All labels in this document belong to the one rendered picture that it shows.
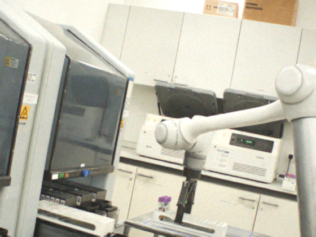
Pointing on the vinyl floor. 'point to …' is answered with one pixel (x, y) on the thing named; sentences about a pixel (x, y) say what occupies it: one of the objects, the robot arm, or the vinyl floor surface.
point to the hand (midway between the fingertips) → (182, 216)
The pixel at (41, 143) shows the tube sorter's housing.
